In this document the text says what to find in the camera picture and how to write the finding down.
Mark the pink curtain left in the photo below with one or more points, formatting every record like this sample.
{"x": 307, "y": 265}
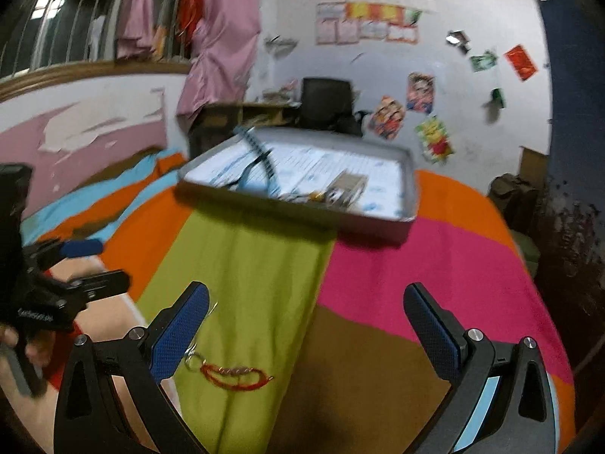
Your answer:
{"x": 135, "y": 30}

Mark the pink curtain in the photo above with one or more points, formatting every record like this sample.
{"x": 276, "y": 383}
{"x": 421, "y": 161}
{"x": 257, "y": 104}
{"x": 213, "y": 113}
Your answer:
{"x": 135, "y": 30}
{"x": 224, "y": 46}

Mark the grey shallow tray box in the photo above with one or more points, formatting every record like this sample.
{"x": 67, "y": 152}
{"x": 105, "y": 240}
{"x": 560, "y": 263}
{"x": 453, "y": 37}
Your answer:
{"x": 256, "y": 166}

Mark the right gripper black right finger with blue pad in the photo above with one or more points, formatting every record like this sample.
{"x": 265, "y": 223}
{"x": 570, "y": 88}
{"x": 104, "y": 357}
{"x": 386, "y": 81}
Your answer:
{"x": 499, "y": 399}

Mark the pink curtain right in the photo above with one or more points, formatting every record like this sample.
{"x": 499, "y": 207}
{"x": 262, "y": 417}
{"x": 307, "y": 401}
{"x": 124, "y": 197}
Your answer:
{"x": 224, "y": 46}

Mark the window metal bars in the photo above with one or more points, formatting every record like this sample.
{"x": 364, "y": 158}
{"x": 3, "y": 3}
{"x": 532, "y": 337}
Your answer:
{"x": 38, "y": 34}

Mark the colourful patchwork bed sheet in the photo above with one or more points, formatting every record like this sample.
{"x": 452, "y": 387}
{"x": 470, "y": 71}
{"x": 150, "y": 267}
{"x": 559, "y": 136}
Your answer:
{"x": 321, "y": 314}

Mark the anime character poster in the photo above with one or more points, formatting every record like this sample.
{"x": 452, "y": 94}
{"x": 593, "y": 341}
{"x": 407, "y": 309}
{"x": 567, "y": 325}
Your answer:
{"x": 420, "y": 93}

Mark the certificates on wall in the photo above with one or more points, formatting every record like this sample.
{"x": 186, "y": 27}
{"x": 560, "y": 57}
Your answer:
{"x": 350, "y": 22}

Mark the black office chair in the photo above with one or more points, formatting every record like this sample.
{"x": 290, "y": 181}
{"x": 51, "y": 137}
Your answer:
{"x": 327, "y": 104}

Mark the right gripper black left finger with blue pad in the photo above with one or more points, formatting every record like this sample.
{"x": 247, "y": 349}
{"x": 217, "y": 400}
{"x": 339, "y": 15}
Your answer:
{"x": 89, "y": 417}

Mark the wooden headboard rail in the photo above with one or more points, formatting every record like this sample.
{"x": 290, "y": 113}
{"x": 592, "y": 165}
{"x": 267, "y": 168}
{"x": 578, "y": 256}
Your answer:
{"x": 20, "y": 84}

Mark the blue patterned hanging cloth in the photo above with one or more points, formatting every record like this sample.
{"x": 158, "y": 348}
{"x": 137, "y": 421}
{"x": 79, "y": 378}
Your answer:
{"x": 574, "y": 204}

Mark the dark bag on floor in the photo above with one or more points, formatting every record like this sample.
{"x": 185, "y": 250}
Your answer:
{"x": 516, "y": 201}

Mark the wooden desk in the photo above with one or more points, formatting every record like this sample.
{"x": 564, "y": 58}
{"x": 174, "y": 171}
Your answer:
{"x": 215, "y": 122}

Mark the beige hair claw clip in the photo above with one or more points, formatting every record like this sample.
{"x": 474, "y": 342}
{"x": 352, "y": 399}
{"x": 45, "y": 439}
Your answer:
{"x": 345, "y": 190}

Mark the green photo on wall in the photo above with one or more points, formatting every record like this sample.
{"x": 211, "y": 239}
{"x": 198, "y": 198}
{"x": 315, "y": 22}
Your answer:
{"x": 483, "y": 62}

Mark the person's left hand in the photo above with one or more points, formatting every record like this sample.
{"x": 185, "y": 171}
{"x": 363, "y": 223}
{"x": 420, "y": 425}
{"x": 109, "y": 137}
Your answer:
{"x": 38, "y": 349}

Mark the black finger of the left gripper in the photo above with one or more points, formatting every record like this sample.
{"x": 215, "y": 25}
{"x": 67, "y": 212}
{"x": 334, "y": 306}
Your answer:
{"x": 102, "y": 285}

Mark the dark photos on wall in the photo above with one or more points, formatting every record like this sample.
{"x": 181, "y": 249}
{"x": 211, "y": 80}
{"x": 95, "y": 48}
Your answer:
{"x": 458, "y": 39}

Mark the yellow bear poster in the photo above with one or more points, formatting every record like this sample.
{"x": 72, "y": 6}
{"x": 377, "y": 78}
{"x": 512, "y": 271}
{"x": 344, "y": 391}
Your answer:
{"x": 434, "y": 139}

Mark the red paper on wall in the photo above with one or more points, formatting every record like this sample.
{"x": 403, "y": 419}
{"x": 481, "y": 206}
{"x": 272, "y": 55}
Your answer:
{"x": 521, "y": 62}

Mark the metal wall shelf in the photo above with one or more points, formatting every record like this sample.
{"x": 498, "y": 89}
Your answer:
{"x": 279, "y": 46}

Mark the cartoon family poster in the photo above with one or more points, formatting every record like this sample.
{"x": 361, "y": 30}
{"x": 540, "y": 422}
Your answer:
{"x": 387, "y": 119}

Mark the brown hair tie yellow bead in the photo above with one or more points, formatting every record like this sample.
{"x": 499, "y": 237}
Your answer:
{"x": 317, "y": 197}

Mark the green wall hook item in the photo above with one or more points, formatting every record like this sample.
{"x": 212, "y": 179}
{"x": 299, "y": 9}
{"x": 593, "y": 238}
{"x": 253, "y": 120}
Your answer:
{"x": 497, "y": 99}

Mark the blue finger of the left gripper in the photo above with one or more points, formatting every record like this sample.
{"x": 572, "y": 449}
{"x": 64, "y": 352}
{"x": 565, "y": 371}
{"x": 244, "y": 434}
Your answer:
{"x": 81, "y": 248}

